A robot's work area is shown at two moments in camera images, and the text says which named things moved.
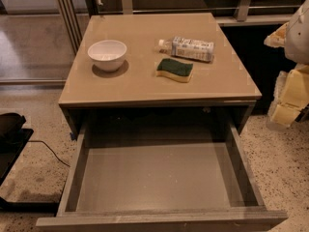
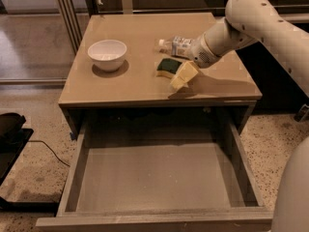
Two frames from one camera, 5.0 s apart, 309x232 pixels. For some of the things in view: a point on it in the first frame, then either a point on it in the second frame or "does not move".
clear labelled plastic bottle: (192, 49) does not move
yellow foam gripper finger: (291, 95) to (203, 56)
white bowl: (107, 54) does not move
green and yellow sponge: (179, 71) does not move
